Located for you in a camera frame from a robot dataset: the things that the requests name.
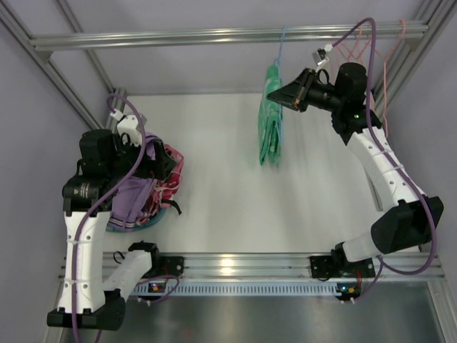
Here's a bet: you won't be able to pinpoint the green white patterned trousers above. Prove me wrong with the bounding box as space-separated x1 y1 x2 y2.
258 61 283 167

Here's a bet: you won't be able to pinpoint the blue wire hanger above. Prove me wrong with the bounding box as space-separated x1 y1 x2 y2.
273 24 289 165

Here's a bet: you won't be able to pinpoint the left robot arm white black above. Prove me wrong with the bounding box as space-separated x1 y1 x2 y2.
47 129 183 332

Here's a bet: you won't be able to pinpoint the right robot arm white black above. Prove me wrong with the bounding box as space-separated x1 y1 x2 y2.
266 62 444 267

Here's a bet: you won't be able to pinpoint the pink red garment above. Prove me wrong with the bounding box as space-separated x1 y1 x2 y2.
141 144 184 219

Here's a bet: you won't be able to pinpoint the purple garment in basket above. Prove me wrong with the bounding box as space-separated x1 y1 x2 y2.
109 132 161 229

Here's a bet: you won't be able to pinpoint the teal laundry basket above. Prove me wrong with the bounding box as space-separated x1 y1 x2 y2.
106 207 166 233

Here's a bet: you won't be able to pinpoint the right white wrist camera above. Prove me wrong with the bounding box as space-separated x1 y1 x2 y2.
312 44 333 73

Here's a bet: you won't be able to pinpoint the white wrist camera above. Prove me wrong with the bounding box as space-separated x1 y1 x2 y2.
107 109 144 147
312 44 333 73

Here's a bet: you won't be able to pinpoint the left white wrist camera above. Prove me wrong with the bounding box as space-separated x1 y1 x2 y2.
107 109 144 147

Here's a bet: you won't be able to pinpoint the pink wire hanger left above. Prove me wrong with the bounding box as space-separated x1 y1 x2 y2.
333 26 363 65

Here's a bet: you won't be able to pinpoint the pink wire hanger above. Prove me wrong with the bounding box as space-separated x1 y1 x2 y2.
371 18 408 139
337 24 371 67
333 26 363 65

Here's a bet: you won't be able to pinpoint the pink wire hanger middle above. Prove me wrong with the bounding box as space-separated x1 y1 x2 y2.
337 24 371 67

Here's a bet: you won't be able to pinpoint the pink wire hanger right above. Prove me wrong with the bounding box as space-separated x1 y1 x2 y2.
371 18 408 139

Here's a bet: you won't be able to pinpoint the left aluminium frame posts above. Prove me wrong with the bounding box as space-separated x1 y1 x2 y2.
1 1 127 132

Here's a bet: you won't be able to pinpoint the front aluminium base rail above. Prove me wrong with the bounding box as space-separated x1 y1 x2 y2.
59 252 446 283

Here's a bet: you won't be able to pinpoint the aluminium hanging rail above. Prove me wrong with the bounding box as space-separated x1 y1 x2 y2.
29 20 429 51

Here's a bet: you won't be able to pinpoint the slotted grey cable duct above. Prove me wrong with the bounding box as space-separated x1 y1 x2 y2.
131 282 357 297

